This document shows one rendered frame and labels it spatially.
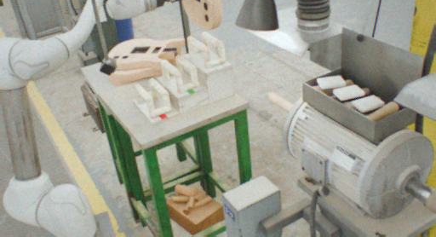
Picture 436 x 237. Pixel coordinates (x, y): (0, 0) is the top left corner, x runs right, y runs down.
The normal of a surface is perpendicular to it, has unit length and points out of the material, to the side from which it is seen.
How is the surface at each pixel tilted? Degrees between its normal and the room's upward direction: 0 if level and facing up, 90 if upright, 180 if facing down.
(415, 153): 82
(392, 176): 85
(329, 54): 90
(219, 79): 90
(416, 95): 38
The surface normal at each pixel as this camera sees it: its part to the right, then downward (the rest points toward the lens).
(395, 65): -0.86, 0.34
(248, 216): 0.50, 0.40
